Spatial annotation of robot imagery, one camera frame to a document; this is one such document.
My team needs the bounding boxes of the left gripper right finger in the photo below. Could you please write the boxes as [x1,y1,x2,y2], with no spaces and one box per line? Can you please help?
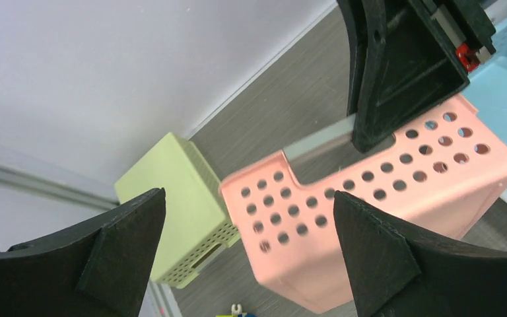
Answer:
[333,191,507,316]

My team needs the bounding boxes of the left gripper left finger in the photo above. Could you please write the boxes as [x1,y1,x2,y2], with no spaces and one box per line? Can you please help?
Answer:
[0,188,166,316]

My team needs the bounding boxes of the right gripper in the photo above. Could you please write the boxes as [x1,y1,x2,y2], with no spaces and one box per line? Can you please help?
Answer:
[337,1,496,153]

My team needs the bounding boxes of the pink perforated basket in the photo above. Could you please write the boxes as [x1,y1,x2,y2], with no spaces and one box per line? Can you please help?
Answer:
[220,95,507,316]

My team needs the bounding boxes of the pale green perforated basket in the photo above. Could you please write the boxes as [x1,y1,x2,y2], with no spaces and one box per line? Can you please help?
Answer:
[114,133,240,289]

